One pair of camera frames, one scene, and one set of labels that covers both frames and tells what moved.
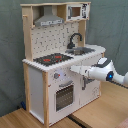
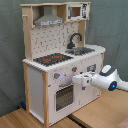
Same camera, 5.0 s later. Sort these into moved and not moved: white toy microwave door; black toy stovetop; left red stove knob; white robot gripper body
Moved: white robot gripper body
Not moved: white toy microwave door; left red stove knob; black toy stovetop
